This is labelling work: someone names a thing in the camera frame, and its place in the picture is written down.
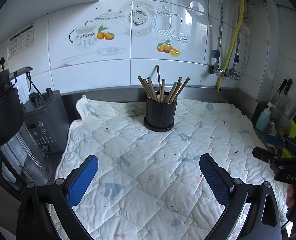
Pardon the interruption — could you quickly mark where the kitchen cleaver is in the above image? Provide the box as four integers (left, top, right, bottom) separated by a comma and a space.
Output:
270, 79, 287, 105

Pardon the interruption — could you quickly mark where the kitchen knife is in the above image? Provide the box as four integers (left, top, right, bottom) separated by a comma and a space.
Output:
278, 79, 293, 113

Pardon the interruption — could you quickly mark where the right hand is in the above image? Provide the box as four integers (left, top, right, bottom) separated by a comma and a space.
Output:
286, 185, 296, 208

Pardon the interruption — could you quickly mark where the teal soap pump bottle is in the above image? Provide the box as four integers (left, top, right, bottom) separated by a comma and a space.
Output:
255, 102, 275, 132

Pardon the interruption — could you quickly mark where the glass blender jug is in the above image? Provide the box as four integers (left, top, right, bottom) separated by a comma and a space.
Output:
0, 67, 52, 186

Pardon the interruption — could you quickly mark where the metal water valve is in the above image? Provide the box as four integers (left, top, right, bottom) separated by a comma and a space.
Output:
225, 68, 240, 81

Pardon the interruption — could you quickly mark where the white quilted cloth mat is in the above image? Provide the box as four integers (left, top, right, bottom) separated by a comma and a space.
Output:
55, 97, 287, 239

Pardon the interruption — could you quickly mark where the dark grey blender base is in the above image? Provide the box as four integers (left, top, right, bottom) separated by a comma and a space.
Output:
22, 88, 70, 154

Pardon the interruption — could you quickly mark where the black ribbed utensil holder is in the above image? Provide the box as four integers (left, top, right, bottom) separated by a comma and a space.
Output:
144, 97, 178, 132

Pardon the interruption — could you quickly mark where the white instruction sticker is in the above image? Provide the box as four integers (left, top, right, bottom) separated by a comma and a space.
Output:
9, 24, 34, 57

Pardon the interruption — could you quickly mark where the yellow gas hose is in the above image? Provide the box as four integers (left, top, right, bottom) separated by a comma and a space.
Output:
216, 0, 246, 92

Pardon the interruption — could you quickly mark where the braided metal hose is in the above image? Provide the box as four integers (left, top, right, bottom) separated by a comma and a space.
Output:
212, 0, 225, 66
231, 32, 241, 71

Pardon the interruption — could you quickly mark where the red handle water valve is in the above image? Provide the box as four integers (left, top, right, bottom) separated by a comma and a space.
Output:
208, 63, 224, 77

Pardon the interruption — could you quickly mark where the black power cable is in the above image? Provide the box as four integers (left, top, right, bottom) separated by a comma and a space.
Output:
25, 71, 42, 94

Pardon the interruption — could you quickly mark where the wall power socket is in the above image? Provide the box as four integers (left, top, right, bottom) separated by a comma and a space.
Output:
0, 46, 9, 70

